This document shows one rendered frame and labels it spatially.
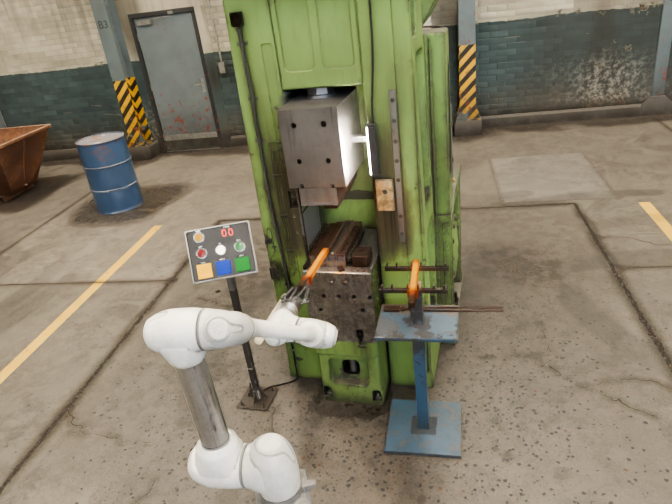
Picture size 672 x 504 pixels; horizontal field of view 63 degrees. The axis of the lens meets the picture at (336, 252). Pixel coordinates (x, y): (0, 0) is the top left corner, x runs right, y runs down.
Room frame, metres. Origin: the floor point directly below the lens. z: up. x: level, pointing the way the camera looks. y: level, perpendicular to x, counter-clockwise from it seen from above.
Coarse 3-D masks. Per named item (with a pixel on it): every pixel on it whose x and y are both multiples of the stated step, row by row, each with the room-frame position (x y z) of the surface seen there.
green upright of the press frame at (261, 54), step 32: (224, 0) 2.88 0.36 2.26; (256, 0) 2.83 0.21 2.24; (256, 32) 2.83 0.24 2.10; (256, 64) 2.84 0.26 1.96; (256, 96) 2.85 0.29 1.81; (288, 96) 2.88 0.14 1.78; (256, 160) 2.87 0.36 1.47; (256, 192) 2.89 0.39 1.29; (288, 192) 2.84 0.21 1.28; (320, 224) 3.08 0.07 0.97; (288, 352) 2.88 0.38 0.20
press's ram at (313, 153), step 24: (336, 96) 2.80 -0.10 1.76; (288, 120) 2.65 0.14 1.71; (312, 120) 2.62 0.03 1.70; (336, 120) 2.58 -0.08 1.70; (288, 144) 2.66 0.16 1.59; (312, 144) 2.62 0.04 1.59; (336, 144) 2.58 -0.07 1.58; (360, 144) 2.93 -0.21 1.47; (288, 168) 2.67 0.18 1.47; (312, 168) 2.63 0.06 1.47; (336, 168) 2.59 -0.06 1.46
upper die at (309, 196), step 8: (304, 192) 2.65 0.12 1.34; (312, 192) 2.63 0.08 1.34; (320, 192) 2.62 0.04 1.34; (328, 192) 2.61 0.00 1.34; (336, 192) 2.59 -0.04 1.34; (344, 192) 2.72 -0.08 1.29; (304, 200) 2.65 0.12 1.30; (312, 200) 2.64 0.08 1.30; (320, 200) 2.62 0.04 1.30; (328, 200) 2.61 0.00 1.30; (336, 200) 2.60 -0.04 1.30
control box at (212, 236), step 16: (224, 224) 2.71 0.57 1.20; (240, 224) 2.71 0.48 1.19; (192, 240) 2.66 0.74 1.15; (208, 240) 2.67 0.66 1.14; (224, 240) 2.67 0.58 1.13; (240, 240) 2.67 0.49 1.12; (192, 256) 2.62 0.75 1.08; (208, 256) 2.62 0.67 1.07; (224, 256) 2.62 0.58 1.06; (240, 256) 2.63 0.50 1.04; (192, 272) 2.58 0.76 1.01; (240, 272) 2.58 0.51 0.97; (256, 272) 2.62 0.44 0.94
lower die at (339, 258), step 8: (336, 224) 3.00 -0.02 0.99; (352, 224) 2.96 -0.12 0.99; (360, 224) 2.95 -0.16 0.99; (328, 232) 2.92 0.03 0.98; (336, 232) 2.89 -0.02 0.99; (352, 232) 2.85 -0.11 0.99; (328, 240) 2.79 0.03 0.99; (344, 240) 2.76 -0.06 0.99; (352, 240) 2.76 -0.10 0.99; (320, 248) 2.70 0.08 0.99; (336, 248) 2.66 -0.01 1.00; (312, 256) 2.65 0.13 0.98; (328, 256) 2.62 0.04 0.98; (336, 256) 2.61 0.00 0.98; (344, 256) 2.59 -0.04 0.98; (328, 264) 2.62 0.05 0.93; (336, 264) 2.61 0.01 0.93; (344, 264) 2.60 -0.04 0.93
